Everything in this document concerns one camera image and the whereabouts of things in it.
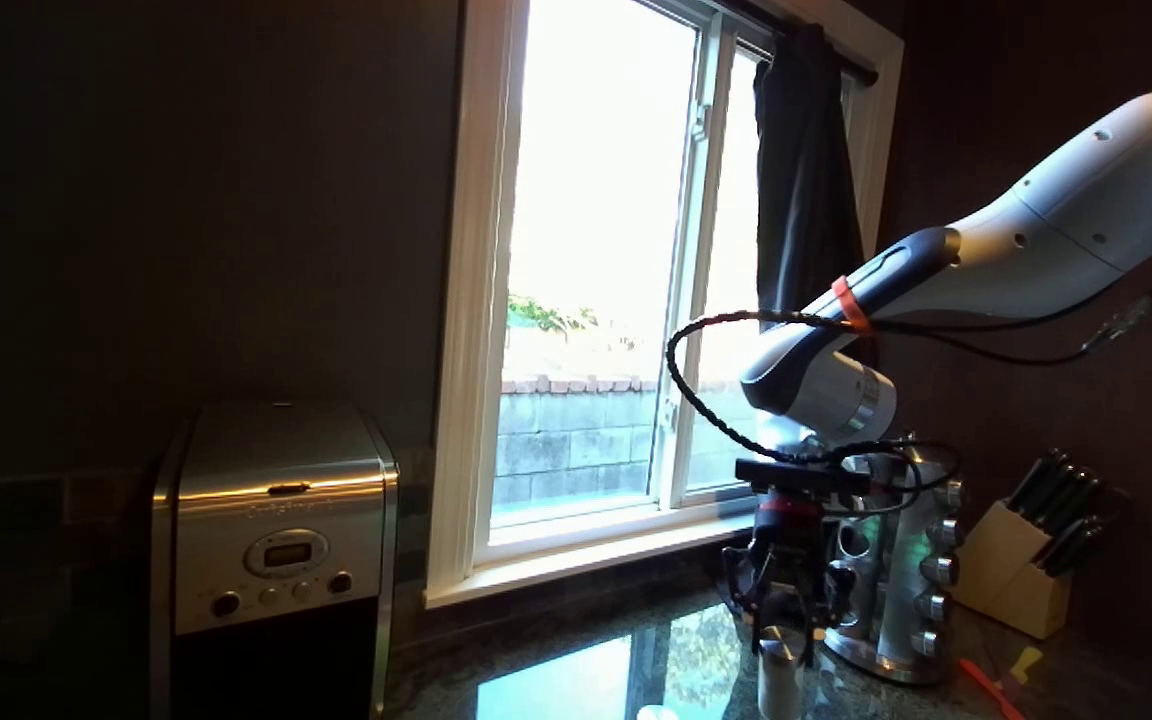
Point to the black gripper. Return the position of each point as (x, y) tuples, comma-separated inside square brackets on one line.
[(781, 544)]

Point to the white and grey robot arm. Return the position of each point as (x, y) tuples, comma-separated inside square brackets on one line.
[(1070, 227)]

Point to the wooden knife block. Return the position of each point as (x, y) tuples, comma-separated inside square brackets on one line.
[(1010, 581)]

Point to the yellow plastic piece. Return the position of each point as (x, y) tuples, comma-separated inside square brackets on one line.
[(1027, 664)]

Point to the white framed window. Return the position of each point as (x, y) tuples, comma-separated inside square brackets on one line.
[(602, 266)]

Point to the dark blue curtain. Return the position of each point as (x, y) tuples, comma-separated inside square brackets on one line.
[(801, 172)]

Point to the black curtain rod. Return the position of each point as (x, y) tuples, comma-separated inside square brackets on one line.
[(859, 60)]

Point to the silver coffee maker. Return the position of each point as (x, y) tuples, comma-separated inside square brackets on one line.
[(279, 535)]

